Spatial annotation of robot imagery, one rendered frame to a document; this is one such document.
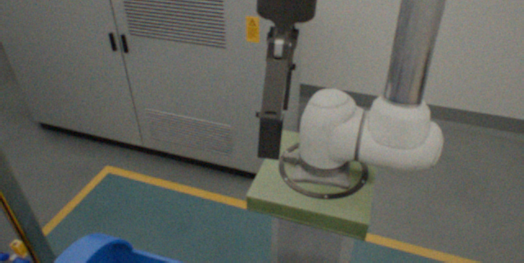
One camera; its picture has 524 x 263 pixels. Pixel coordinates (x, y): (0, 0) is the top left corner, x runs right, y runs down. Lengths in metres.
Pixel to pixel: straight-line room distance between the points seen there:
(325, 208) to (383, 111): 0.32
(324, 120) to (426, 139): 0.27
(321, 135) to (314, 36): 2.36
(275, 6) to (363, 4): 2.79
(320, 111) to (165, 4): 1.42
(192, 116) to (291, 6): 2.15
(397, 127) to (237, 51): 1.31
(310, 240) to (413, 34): 0.72
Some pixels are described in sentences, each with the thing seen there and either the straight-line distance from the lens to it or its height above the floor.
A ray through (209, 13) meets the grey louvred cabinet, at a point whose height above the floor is 1.21.
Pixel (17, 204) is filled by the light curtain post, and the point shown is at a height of 0.89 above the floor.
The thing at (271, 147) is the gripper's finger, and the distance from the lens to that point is 0.50.
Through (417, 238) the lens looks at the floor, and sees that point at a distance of 2.58.
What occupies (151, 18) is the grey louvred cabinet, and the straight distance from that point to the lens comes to 2.36.
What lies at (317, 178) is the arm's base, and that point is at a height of 1.09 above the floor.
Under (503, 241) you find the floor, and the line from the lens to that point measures 2.80.
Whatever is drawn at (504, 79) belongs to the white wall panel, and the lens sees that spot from 3.54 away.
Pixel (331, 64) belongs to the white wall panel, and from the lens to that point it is 3.46.
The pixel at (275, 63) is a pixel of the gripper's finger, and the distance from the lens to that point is 0.44.
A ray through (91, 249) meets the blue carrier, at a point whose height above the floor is 1.23.
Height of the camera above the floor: 1.89
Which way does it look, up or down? 34 degrees down
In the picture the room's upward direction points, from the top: straight up
